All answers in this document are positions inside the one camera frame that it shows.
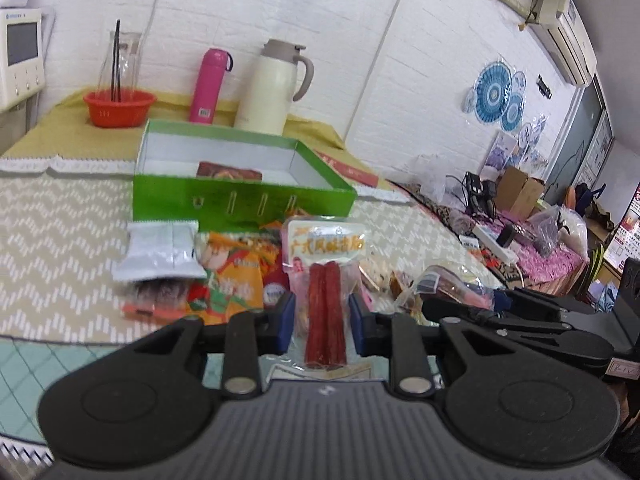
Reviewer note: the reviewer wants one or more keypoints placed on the beige chevron mat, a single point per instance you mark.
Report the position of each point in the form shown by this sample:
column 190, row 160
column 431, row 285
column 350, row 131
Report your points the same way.
column 60, row 240

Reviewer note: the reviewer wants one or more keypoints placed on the red flat box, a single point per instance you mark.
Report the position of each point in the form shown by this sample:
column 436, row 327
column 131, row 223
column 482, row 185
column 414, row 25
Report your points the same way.
column 350, row 170

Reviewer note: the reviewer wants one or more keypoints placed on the small blue patterned wall plate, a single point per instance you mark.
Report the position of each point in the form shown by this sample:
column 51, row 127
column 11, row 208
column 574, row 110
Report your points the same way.
column 512, row 110

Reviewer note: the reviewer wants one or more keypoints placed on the clear red sausage packet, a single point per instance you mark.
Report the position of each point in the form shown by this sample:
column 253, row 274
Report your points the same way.
column 325, row 305

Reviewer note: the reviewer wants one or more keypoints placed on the clear plastic bag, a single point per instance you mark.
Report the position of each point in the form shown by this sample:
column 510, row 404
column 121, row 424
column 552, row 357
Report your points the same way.
column 429, row 175

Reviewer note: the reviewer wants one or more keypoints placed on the pink white snack packet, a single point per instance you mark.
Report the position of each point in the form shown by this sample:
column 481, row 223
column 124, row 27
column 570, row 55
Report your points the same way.
column 375, row 280

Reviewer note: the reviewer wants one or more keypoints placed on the green cardboard box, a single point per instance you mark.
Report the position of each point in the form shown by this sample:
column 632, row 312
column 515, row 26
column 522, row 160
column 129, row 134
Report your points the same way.
column 240, row 205

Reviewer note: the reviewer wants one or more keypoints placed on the black sticks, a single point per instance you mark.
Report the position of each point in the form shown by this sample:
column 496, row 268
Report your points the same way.
column 118, row 60

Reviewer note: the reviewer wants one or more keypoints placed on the clear packet of dark snacks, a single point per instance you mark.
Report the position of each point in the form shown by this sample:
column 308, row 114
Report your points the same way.
column 450, row 284

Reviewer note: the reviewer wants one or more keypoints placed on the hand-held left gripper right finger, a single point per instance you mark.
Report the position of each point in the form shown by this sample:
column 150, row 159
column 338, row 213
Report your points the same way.
column 356, row 316

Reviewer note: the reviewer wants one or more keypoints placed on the cream thermos jug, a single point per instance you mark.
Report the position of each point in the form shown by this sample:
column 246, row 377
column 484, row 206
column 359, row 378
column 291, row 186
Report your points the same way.
column 267, row 90

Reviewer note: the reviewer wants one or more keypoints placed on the white wall control panel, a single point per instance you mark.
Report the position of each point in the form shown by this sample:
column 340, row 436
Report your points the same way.
column 20, row 55

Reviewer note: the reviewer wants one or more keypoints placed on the white air conditioner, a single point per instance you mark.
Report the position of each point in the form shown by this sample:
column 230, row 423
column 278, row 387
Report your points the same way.
column 565, row 25

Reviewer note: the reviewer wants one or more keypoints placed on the dark red snack packet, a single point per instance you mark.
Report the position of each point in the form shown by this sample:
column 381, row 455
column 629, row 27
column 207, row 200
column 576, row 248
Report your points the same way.
column 157, row 297

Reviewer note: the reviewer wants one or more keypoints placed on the orange snack packet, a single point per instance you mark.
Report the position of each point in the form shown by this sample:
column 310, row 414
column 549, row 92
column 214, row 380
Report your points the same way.
column 235, row 275

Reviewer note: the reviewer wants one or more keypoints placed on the wall poster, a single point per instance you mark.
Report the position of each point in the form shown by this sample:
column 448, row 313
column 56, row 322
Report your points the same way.
column 501, row 152

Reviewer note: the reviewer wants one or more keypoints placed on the brown snack packet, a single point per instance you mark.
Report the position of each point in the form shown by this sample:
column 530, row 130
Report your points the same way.
column 227, row 170

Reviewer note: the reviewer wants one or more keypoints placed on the white power strip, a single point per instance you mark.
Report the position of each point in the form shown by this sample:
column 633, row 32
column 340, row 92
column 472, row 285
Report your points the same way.
column 492, row 242

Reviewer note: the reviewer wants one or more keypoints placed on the brown cardboard box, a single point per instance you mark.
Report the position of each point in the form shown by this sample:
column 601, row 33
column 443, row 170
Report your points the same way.
column 520, row 192

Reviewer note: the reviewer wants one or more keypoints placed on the yellow tablecloth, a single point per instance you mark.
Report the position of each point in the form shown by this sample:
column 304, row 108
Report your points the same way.
column 65, row 140

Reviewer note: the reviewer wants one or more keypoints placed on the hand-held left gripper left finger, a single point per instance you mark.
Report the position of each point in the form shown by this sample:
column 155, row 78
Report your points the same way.
column 283, row 317

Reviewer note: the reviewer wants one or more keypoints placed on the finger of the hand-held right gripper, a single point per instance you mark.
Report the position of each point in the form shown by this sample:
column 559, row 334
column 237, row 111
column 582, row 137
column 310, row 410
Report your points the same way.
column 530, row 332
column 550, row 303

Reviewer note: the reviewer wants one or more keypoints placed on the red plastic basket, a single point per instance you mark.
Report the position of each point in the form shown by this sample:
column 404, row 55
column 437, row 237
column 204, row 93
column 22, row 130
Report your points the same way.
column 119, row 109

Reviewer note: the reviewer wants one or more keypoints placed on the silver foil packet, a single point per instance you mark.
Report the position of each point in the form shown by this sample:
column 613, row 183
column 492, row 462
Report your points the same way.
column 155, row 252

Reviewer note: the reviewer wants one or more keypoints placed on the white plastic bag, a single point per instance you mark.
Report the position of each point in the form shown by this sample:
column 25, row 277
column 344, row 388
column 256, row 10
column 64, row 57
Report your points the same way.
column 574, row 232

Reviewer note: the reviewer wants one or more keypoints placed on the grey plastic bag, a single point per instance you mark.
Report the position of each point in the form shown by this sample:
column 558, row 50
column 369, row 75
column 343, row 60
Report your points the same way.
column 546, row 232

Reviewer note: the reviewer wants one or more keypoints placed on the black electronic gadget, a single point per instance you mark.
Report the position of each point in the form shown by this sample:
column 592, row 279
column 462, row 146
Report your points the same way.
column 479, row 192

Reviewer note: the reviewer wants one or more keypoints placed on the clear glass pitcher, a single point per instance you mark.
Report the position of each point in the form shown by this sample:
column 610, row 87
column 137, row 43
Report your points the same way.
column 129, row 62

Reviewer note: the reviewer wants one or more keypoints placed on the large blue patterned wall plate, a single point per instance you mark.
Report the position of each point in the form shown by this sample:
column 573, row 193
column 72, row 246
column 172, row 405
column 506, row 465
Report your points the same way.
column 492, row 91

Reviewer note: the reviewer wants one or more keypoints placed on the pink floral cloth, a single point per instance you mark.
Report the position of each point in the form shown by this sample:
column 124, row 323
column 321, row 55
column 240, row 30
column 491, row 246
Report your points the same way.
column 545, row 265

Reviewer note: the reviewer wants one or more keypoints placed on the pink thermos bottle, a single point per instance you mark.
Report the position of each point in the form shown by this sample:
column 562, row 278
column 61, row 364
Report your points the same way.
column 207, row 87

